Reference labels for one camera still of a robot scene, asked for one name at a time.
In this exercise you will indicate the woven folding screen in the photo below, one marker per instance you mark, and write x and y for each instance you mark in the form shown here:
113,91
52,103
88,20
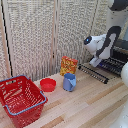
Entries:
30,36

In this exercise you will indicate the red plastic shopping basket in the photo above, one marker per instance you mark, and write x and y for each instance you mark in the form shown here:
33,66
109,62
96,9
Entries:
20,100

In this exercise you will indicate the grey metal oven tray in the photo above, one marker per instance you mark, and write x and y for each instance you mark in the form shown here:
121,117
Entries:
115,66

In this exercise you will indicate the blue plastic pitcher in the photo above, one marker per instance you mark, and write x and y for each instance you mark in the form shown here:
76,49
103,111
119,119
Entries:
69,82

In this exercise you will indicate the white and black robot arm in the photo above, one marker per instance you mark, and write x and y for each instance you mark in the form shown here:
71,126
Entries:
106,40

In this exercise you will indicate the red round bowl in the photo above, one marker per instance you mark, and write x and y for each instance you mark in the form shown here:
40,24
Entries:
48,84

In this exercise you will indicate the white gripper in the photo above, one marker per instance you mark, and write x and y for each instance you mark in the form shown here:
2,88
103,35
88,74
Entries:
95,61

